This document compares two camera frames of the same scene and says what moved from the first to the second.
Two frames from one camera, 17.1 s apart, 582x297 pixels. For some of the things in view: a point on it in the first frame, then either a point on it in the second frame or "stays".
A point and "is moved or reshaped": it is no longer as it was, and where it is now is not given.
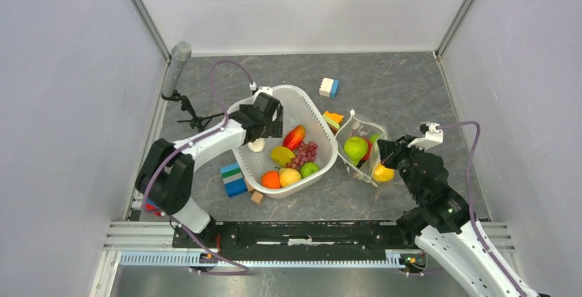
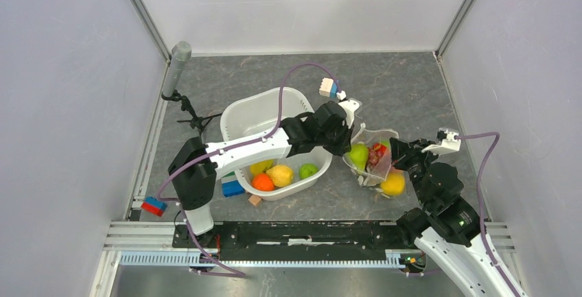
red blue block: [152, 206] stays
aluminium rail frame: [156, 234] stays
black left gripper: [274, 129] → [344, 146]
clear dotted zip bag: [357, 144] stays
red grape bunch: [306, 153] → [374, 156]
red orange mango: [294, 136] is moved or reshaped
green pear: [374, 137] → [358, 156]
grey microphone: [181, 53] stays
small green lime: [308, 169] stays
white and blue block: [329, 87] stays
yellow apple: [382, 174] → [394, 182]
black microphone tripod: [198, 121] stays
